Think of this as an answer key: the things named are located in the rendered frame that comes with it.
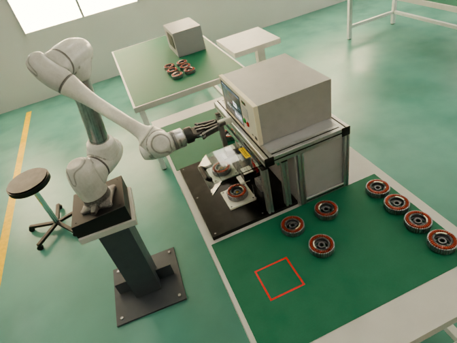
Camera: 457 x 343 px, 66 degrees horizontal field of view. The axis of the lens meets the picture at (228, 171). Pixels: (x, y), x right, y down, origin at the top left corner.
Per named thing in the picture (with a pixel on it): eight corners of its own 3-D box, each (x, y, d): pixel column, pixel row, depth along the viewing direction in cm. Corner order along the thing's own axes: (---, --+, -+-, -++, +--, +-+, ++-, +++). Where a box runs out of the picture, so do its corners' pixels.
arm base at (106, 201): (79, 220, 190) (74, 214, 187) (87, 193, 208) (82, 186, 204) (111, 211, 189) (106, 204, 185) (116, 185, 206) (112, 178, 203)
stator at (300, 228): (277, 233, 168) (275, 227, 166) (288, 217, 175) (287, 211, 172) (298, 241, 162) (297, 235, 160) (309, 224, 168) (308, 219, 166)
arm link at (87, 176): (75, 203, 194) (52, 173, 180) (93, 180, 206) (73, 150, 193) (98, 203, 188) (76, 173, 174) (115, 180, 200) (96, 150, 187)
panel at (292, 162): (298, 202, 179) (294, 155, 160) (246, 141, 229) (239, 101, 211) (300, 201, 179) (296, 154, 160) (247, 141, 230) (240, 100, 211)
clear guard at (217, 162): (213, 195, 159) (210, 186, 156) (197, 167, 178) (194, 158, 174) (277, 169, 165) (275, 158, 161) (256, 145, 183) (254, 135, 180)
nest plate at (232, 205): (230, 210, 183) (230, 209, 182) (220, 194, 195) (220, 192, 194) (256, 199, 186) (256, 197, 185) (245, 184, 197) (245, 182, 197)
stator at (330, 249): (331, 237, 160) (331, 231, 158) (337, 256, 152) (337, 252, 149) (307, 239, 162) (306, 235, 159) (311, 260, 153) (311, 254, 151)
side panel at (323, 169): (301, 205, 179) (297, 155, 160) (298, 201, 182) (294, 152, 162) (348, 185, 184) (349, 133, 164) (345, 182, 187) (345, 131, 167)
